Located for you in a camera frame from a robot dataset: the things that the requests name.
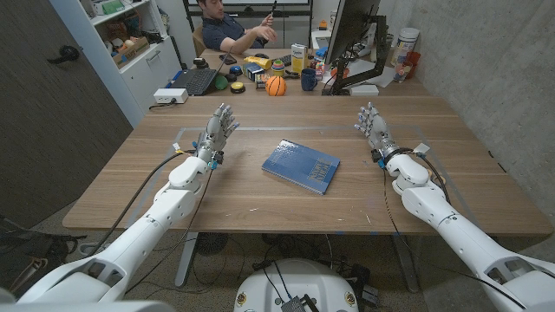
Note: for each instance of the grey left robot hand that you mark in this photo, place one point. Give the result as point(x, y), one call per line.
point(214, 134)

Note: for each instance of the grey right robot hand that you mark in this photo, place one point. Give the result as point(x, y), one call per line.
point(377, 130)

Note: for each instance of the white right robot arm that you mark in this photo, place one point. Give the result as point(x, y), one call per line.
point(455, 229)

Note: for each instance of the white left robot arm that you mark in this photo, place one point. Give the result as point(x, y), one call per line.
point(143, 225)

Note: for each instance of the blue book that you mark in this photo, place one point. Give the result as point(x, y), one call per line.
point(301, 165)

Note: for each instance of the black scissors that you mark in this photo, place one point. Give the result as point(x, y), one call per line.
point(291, 74)

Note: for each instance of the flat white box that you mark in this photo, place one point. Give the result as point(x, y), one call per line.
point(364, 89)

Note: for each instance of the green ball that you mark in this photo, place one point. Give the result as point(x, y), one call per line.
point(221, 82)

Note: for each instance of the yellow push button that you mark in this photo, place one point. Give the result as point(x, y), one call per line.
point(237, 87)

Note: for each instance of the black laptop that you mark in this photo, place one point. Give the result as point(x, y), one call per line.
point(197, 80)

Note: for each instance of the white power box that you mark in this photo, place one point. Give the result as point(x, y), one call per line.
point(170, 95)

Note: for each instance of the blue push button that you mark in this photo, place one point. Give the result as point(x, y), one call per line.
point(236, 69)

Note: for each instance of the colourful puzzle cube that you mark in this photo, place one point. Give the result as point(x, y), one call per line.
point(261, 80)

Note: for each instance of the black round device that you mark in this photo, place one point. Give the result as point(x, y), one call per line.
point(200, 63)

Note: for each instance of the blue box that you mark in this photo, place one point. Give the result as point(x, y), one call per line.
point(252, 71)

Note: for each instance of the black smartphone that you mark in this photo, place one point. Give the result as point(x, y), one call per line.
point(227, 59)

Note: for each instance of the small orange basketball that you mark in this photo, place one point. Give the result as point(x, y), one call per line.
point(276, 86)

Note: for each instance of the yellow snack bag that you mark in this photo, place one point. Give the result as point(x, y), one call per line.
point(258, 62)

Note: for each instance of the dark blue mug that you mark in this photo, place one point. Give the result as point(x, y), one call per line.
point(308, 80)

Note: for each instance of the white canister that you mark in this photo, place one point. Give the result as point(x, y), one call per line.
point(405, 45)

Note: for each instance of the black keyboard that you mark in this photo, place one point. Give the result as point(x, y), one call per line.
point(284, 59)

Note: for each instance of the person in dark shirt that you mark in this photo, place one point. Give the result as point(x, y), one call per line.
point(225, 30)

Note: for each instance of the yellow and white carton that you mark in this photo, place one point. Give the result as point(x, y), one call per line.
point(298, 57)

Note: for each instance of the black computer monitor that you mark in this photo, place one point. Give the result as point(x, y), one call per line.
point(351, 26)

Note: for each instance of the black floor fan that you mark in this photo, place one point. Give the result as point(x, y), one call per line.
point(211, 242)

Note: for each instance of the white shelf cabinet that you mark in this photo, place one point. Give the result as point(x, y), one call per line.
point(130, 65)

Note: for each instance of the cardboard box with items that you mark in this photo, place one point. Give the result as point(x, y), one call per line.
point(130, 51)

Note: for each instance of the dark wooden door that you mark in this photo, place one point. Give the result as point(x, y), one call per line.
point(52, 121)

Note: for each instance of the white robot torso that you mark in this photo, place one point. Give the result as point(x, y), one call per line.
point(295, 281)

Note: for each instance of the white sneaker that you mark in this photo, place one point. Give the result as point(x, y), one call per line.
point(89, 248)

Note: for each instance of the black backpack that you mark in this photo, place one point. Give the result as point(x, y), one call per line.
point(30, 255)

